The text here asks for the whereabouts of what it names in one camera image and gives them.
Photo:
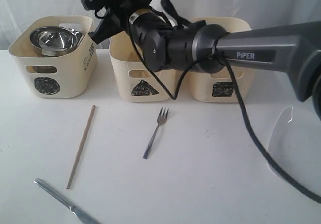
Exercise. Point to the cream bin circle mark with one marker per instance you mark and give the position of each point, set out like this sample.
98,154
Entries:
56,77

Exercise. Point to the steel table knife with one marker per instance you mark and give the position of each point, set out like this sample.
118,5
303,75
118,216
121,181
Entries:
77,211

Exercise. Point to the cream bin triangle mark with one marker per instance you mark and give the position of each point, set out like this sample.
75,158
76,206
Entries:
134,82

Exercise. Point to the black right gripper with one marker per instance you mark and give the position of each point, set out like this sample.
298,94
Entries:
135,17

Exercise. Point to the steel bowls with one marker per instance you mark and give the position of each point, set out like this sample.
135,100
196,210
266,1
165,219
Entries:
53,41

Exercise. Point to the steel fork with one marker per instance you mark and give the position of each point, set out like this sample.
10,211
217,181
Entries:
161,120

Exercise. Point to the white backdrop curtain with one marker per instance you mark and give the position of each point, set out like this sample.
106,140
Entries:
18,15

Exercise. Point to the steel mug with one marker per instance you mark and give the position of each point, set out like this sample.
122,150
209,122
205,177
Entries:
79,35

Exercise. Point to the cream bin square mark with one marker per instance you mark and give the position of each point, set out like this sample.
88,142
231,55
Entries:
218,87

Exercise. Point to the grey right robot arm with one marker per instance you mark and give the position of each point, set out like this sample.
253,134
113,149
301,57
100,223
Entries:
207,48

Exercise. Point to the wooden chopstick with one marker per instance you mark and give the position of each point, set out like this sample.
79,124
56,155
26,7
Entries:
81,147

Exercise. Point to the white square plate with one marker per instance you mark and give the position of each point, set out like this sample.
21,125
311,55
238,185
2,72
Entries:
295,145

